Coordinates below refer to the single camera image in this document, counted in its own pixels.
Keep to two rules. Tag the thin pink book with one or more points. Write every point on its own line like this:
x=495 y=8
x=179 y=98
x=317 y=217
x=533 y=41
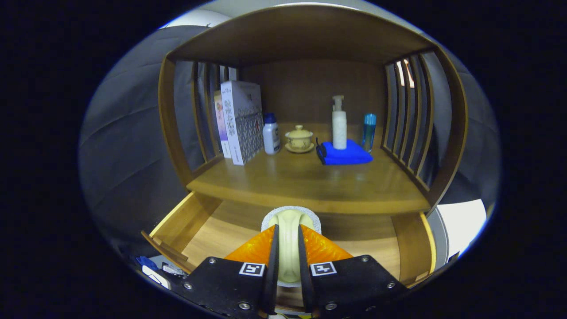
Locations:
x=220 y=124

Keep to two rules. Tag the blue white object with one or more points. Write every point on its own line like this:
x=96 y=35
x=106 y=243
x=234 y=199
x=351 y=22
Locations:
x=155 y=279

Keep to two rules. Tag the white pump bottle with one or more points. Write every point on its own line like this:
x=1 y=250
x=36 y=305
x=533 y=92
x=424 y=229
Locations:
x=339 y=128

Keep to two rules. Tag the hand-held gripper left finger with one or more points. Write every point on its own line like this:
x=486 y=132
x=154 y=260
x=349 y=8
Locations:
x=273 y=266

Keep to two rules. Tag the blue folded cloth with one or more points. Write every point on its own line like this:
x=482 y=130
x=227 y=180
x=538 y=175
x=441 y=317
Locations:
x=350 y=155

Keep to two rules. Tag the wooden countertop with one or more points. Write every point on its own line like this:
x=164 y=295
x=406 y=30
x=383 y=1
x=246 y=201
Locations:
x=301 y=181

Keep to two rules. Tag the white bottle blue cap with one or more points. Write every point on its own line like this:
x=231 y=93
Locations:
x=271 y=137

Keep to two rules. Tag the thick white book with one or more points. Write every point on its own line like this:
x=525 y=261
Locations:
x=234 y=124

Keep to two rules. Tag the clear blue bottle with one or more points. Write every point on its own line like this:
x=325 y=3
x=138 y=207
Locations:
x=369 y=133

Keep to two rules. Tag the pale green sponge brush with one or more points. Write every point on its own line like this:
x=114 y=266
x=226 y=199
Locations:
x=289 y=248

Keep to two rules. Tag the black backdrop cloth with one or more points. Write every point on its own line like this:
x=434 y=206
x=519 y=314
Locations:
x=124 y=133

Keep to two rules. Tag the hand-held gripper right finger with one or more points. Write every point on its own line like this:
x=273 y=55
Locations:
x=303 y=266

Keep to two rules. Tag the wooden cabinet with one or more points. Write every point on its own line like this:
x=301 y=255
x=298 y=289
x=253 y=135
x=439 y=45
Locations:
x=301 y=35

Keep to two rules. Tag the wooden drawer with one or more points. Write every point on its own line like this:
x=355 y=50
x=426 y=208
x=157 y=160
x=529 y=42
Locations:
x=221 y=235

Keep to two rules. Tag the white drawer unit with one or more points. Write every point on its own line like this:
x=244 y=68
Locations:
x=460 y=226

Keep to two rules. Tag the yellow lidded teacup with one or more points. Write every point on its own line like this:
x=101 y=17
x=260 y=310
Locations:
x=299 y=139

